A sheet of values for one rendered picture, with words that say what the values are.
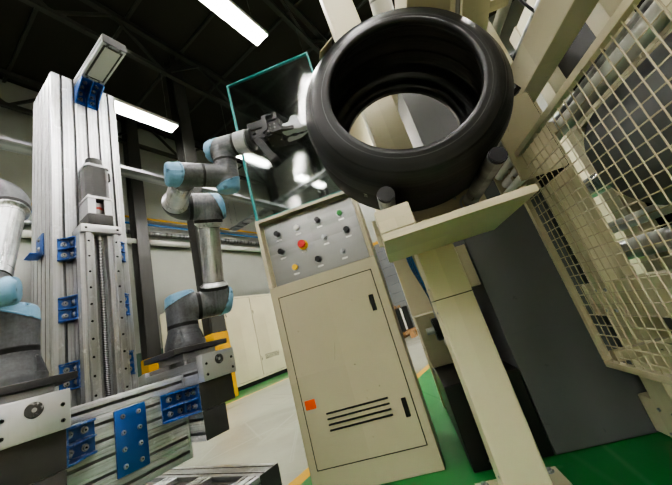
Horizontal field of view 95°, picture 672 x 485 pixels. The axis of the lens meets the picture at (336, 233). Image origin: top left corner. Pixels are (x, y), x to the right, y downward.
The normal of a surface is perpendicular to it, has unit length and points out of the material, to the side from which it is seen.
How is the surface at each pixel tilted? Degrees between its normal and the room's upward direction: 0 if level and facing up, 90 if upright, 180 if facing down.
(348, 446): 90
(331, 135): 93
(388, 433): 90
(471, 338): 90
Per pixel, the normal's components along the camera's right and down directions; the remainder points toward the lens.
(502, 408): -0.21, -0.24
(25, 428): 0.79, -0.39
